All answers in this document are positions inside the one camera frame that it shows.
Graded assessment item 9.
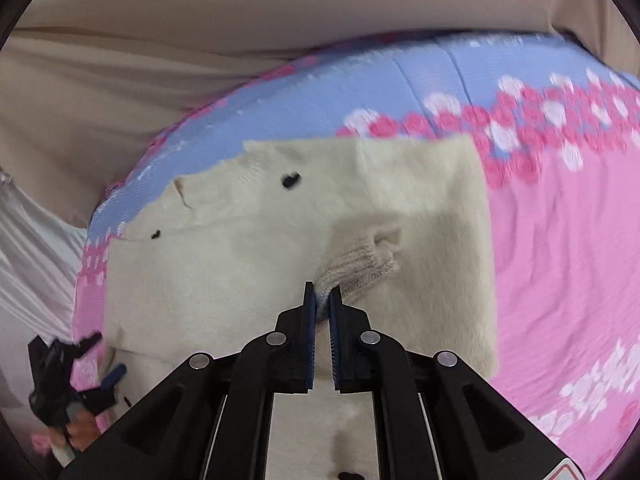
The beige curtain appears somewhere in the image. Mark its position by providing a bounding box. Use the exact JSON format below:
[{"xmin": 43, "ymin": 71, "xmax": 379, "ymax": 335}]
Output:
[{"xmin": 0, "ymin": 0, "xmax": 640, "ymax": 231}]

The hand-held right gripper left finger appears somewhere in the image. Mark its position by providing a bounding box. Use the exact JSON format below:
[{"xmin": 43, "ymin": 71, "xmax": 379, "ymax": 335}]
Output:
[{"xmin": 60, "ymin": 282, "xmax": 316, "ymax": 480}]

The person's left hand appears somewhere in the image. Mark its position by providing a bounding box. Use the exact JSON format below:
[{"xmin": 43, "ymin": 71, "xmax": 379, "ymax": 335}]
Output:
[{"xmin": 47, "ymin": 405, "xmax": 101, "ymax": 461}]

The white satin curtain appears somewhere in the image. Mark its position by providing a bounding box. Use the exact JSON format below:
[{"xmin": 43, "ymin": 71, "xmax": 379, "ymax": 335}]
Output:
[{"xmin": 0, "ymin": 165, "xmax": 90, "ymax": 346}]

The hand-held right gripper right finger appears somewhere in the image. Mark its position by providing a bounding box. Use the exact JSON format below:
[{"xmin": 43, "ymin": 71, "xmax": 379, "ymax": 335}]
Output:
[{"xmin": 329, "ymin": 285, "xmax": 587, "ymax": 480}]

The pink blue floral bed sheet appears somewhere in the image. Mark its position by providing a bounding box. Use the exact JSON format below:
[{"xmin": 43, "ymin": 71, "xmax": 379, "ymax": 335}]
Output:
[{"xmin": 30, "ymin": 30, "xmax": 640, "ymax": 480}]

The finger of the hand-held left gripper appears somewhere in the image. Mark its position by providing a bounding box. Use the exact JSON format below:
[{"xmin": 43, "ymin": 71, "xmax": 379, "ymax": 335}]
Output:
[
  {"xmin": 79, "ymin": 364, "xmax": 128, "ymax": 415},
  {"xmin": 62, "ymin": 331, "xmax": 104, "ymax": 361}
]

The cream knit sweater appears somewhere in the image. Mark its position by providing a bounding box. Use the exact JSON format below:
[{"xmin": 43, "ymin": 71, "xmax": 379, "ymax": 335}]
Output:
[{"xmin": 102, "ymin": 135, "xmax": 501, "ymax": 480}]

